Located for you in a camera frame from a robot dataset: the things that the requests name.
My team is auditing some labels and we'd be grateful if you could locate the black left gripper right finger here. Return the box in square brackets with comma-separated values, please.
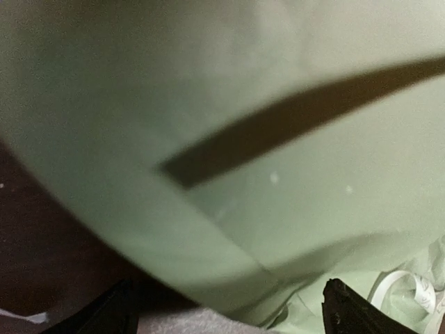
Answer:
[322, 278, 414, 334]

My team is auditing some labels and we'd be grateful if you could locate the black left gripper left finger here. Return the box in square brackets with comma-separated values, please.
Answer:
[42, 280, 139, 334]

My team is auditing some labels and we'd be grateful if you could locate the white ribbon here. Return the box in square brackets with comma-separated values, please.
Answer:
[369, 270, 444, 333]

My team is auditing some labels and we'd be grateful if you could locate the pink and green wrapping paper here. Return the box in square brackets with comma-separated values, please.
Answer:
[1, 1, 444, 333]

